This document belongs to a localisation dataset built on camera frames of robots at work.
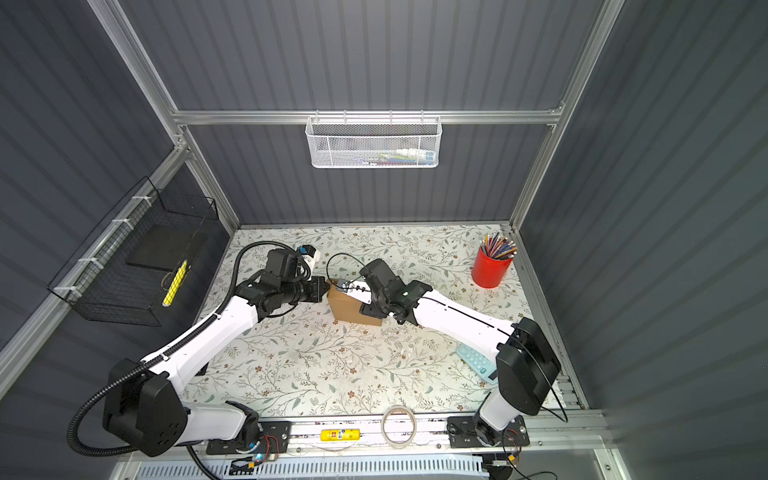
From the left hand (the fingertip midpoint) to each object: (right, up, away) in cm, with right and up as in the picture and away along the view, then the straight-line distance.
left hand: (330, 286), depth 83 cm
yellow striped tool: (-35, +2, -12) cm, 37 cm away
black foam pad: (-41, +11, -6) cm, 43 cm away
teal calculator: (+42, -22, 0) cm, 47 cm away
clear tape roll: (+21, -37, -11) cm, 44 cm away
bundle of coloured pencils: (+52, +12, +13) cm, 55 cm away
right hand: (+12, -1, 0) cm, 12 cm away
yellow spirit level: (+5, -35, -11) cm, 37 cm away
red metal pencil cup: (+50, +3, +16) cm, 53 cm away
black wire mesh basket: (-48, +5, -11) cm, 49 cm away
